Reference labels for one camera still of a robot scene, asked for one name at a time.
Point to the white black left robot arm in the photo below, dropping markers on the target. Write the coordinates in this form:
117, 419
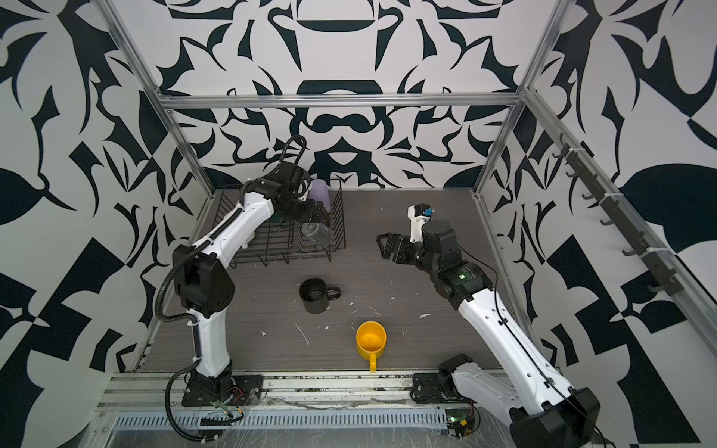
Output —
199, 289

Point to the yellow ceramic mug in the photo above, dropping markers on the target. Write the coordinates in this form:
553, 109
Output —
371, 341

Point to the green circuit board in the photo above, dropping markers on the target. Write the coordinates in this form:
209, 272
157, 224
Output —
460, 426

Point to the clear glass cup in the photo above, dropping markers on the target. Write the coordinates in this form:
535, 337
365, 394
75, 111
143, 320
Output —
317, 233

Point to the black wire dish rack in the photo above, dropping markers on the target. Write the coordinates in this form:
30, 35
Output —
280, 240

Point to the white slotted cable duct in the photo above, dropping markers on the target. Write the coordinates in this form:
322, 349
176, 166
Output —
409, 418

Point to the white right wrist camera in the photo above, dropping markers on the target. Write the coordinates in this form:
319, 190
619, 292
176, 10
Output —
418, 215

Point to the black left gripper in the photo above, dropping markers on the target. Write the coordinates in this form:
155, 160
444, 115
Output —
310, 213

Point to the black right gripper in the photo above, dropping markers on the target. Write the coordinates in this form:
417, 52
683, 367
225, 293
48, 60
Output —
401, 256

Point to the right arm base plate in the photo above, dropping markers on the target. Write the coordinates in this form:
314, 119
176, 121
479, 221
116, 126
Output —
443, 387

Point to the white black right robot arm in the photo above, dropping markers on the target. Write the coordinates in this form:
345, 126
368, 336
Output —
540, 407

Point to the black wall hook rail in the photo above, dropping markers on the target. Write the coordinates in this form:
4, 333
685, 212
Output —
621, 214

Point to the lilac plastic cup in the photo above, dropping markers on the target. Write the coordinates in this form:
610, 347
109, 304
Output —
319, 192

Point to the black ceramic mug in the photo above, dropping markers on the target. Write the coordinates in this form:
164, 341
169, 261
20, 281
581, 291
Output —
316, 295

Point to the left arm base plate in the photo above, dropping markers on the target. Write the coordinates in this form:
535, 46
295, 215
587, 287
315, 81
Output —
235, 390

